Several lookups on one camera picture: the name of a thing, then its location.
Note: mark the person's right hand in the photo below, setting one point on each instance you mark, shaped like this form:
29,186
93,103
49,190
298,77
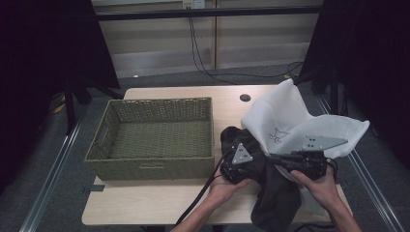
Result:
322,190

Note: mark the black metal stand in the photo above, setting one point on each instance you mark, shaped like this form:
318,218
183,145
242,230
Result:
69,106

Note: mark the white mesh laundry bag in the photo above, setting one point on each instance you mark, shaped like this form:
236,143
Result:
280,109

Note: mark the black curtain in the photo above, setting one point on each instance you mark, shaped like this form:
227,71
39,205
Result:
38,64
370,64

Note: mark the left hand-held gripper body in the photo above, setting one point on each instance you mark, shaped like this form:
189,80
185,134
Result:
240,170

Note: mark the black horizontal bar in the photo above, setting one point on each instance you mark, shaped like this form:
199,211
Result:
206,13

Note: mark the white wall socket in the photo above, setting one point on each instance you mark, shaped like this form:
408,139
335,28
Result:
193,4

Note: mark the black table grommet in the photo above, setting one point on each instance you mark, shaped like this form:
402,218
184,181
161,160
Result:
245,98

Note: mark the dark grey garment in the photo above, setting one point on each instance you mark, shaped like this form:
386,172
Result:
277,199

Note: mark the yellow tape strip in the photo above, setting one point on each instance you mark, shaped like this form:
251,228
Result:
60,108

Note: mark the person's left hand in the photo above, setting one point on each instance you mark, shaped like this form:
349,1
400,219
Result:
224,191

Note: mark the green woven basket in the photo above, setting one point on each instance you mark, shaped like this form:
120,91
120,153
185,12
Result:
161,141

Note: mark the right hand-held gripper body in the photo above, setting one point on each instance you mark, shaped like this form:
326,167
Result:
309,162

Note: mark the metal floor rail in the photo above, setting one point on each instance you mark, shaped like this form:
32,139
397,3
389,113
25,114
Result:
377,196
48,183

